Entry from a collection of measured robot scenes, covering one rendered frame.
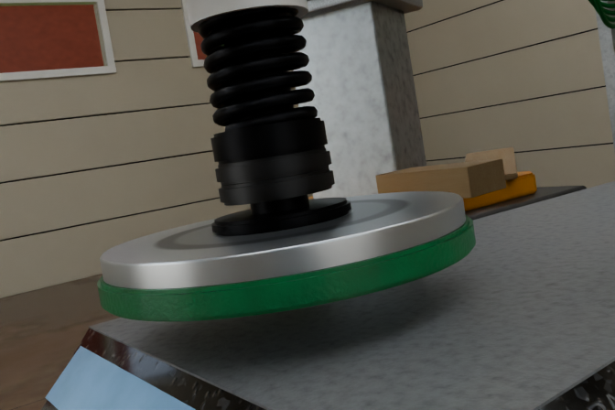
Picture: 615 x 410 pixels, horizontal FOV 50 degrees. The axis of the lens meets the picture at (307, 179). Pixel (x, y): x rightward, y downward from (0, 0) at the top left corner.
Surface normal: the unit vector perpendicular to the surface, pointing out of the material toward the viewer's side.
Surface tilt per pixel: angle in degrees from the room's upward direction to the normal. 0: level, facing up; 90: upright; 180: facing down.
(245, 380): 0
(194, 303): 90
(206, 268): 90
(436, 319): 0
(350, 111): 90
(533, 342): 0
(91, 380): 43
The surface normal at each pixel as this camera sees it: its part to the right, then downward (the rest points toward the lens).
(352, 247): 0.32, 0.00
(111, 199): 0.55, -0.04
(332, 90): -0.45, 0.12
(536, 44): -0.82, 0.16
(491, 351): -0.16, -0.99
